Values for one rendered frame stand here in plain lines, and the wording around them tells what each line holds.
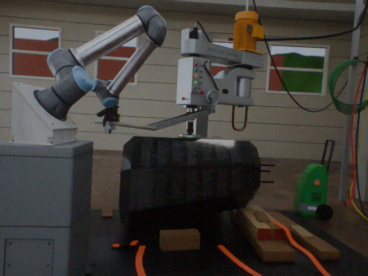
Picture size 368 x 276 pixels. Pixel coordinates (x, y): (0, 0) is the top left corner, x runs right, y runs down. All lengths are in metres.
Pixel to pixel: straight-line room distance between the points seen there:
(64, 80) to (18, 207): 0.71
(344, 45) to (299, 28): 1.38
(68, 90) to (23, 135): 0.33
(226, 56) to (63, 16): 7.24
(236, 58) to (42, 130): 1.97
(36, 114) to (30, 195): 0.42
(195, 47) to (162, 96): 6.14
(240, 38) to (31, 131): 2.21
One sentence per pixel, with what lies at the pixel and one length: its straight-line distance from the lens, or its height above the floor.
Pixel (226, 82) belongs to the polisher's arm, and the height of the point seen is 1.39.
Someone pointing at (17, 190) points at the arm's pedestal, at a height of 0.61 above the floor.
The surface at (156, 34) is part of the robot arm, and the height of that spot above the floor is 1.52.
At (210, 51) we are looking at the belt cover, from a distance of 2.86.
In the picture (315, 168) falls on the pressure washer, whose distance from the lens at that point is 3.71.
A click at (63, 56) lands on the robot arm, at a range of 1.98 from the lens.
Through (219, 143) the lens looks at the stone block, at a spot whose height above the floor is 0.82.
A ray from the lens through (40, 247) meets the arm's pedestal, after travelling 1.90.
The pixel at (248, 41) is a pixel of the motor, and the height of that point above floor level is 1.83.
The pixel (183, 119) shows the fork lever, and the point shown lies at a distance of 2.69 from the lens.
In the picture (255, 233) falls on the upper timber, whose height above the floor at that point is 0.14.
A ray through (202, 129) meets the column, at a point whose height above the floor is 0.90.
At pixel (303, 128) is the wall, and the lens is 9.58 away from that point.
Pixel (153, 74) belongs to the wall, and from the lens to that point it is 8.93.
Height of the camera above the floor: 1.03
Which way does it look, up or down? 3 degrees down
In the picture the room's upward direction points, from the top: 3 degrees clockwise
